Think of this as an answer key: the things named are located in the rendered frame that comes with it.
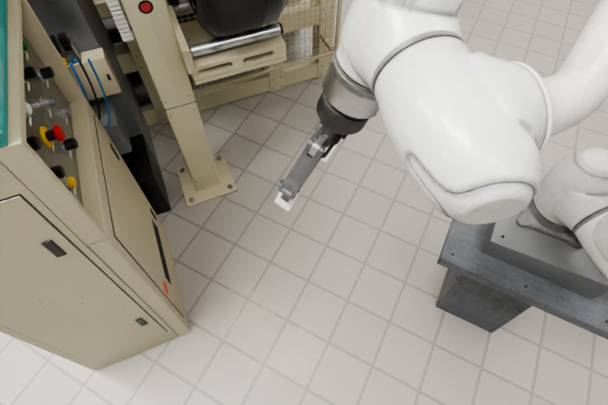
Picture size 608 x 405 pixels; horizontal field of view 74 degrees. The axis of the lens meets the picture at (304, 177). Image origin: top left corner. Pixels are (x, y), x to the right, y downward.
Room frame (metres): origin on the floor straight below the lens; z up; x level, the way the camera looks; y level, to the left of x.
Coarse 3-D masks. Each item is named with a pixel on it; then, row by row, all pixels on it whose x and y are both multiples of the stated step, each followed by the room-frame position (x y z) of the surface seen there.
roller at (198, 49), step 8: (272, 24) 1.29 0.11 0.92; (280, 24) 1.29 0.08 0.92; (248, 32) 1.25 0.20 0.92; (256, 32) 1.25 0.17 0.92; (264, 32) 1.26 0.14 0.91; (272, 32) 1.27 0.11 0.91; (280, 32) 1.28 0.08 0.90; (208, 40) 1.20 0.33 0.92; (216, 40) 1.20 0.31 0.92; (224, 40) 1.20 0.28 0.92; (232, 40) 1.21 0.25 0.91; (240, 40) 1.22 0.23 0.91; (248, 40) 1.23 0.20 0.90; (256, 40) 1.24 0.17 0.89; (192, 48) 1.16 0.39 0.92; (200, 48) 1.17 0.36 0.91; (208, 48) 1.17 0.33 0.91; (216, 48) 1.18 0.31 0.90; (224, 48) 1.19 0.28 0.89
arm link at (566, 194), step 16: (560, 160) 0.65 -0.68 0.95; (576, 160) 0.61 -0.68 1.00; (592, 160) 0.60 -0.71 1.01; (544, 176) 0.65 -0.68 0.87; (560, 176) 0.60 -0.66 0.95; (576, 176) 0.57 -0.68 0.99; (592, 176) 0.56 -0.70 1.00; (544, 192) 0.60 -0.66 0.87; (560, 192) 0.57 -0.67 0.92; (576, 192) 0.55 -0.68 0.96; (592, 192) 0.53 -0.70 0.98; (544, 208) 0.58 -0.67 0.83; (560, 208) 0.54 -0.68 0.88; (576, 208) 0.52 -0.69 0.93; (592, 208) 0.50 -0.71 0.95; (560, 224) 0.54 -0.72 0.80; (576, 224) 0.49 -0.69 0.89
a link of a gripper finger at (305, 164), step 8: (312, 144) 0.35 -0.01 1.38; (304, 152) 0.35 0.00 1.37; (320, 152) 0.34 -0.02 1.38; (304, 160) 0.34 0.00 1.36; (312, 160) 0.34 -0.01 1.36; (296, 168) 0.34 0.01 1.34; (304, 168) 0.33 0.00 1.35; (312, 168) 0.34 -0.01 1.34; (288, 176) 0.33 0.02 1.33; (296, 176) 0.33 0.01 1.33; (304, 176) 0.33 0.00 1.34; (288, 184) 0.32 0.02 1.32; (296, 184) 0.32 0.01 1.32; (280, 192) 0.32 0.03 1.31; (296, 192) 0.32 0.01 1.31
